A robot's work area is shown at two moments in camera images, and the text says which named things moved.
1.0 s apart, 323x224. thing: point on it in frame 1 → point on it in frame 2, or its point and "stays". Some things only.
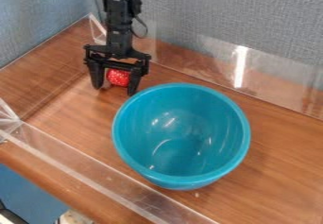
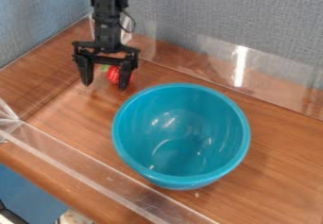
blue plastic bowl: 183,134 stays
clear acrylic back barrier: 266,57 stays
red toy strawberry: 119,77 stays
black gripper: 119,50 → 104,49
